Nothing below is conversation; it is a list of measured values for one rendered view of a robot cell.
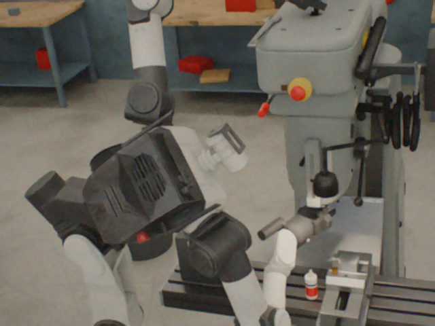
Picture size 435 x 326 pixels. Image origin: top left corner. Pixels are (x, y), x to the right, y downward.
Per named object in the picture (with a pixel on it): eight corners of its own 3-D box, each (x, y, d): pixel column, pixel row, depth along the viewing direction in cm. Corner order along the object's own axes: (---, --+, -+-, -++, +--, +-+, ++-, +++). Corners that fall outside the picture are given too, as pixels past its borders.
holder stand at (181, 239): (238, 286, 233) (233, 240, 224) (181, 280, 240) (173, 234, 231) (247, 265, 243) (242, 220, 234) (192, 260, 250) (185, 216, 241)
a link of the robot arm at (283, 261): (298, 233, 197) (295, 275, 190) (281, 242, 204) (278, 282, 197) (280, 226, 194) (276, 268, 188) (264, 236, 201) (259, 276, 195)
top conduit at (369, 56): (368, 80, 167) (368, 67, 165) (351, 79, 168) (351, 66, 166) (386, 26, 204) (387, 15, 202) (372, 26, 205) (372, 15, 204)
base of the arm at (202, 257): (207, 287, 172) (218, 266, 163) (174, 252, 176) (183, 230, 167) (245, 257, 181) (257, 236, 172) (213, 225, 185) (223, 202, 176)
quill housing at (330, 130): (350, 211, 198) (349, 114, 184) (283, 206, 205) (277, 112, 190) (359, 180, 214) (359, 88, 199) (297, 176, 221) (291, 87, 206)
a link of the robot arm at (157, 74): (126, 66, 176) (131, 117, 175) (158, 62, 174) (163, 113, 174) (139, 73, 187) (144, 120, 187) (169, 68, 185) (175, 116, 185)
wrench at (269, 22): (259, 47, 162) (258, 44, 162) (243, 47, 163) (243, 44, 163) (281, 18, 182) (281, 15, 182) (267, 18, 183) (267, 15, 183)
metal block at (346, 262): (356, 279, 218) (356, 264, 215) (338, 277, 220) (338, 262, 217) (359, 269, 222) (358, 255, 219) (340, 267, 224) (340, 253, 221)
